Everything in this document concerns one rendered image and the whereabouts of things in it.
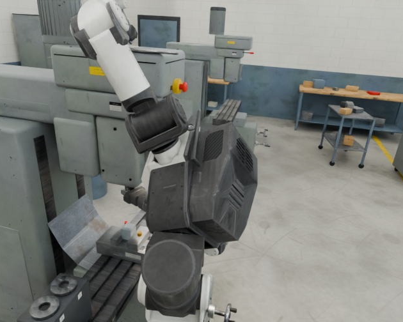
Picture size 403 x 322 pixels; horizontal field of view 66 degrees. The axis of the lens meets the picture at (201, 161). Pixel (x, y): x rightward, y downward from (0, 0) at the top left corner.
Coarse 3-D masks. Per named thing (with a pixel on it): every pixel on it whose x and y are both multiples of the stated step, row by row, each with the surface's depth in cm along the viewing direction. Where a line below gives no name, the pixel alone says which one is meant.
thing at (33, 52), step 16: (16, 16) 532; (32, 16) 524; (16, 32) 544; (32, 32) 535; (32, 48) 547; (48, 48) 549; (32, 64) 559; (48, 64) 555; (400, 144) 485; (400, 160) 479
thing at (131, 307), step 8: (72, 264) 176; (72, 272) 171; (128, 304) 156; (136, 304) 155; (208, 304) 167; (128, 312) 159; (136, 312) 157; (144, 312) 156; (120, 320) 163; (128, 320) 161; (136, 320) 159; (144, 320) 158; (208, 320) 177
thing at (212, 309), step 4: (212, 304) 164; (228, 304) 162; (208, 308) 164; (212, 308) 162; (228, 308) 160; (232, 308) 160; (208, 312) 162; (212, 312) 161; (216, 312) 163; (220, 312) 162; (224, 312) 162; (228, 312) 158; (236, 312) 159; (208, 316) 162; (212, 316) 161; (224, 316) 162; (228, 316) 158; (224, 320) 158; (228, 320) 164
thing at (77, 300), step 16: (48, 288) 112; (64, 288) 110; (80, 288) 112; (32, 304) 103; (48, 304) 105; (64, 304) 106; (80, 304) 113; (32, 320) 99; (48, 320) 100; (64, 320) 105; (80, 320) 115
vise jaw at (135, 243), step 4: (140, 228) 160; (144, 228) 160; (136, 232) 156; (144, 232) 157; (148, 232) 158; (132, 236) 153; (136, 236) 153; (140, 236) 153; (144, 236) 154; (148, 236) 159; (132, 240) 150; (136, 240) 150; (140, 240) 151; (144, 240) 154; (128, 244) 149; (132, 244) 148; (136, 244) 148; (140, 244) 150; (128, 248) 150; (132, 248) 149; (136, 248) 148; (140, 248) 151
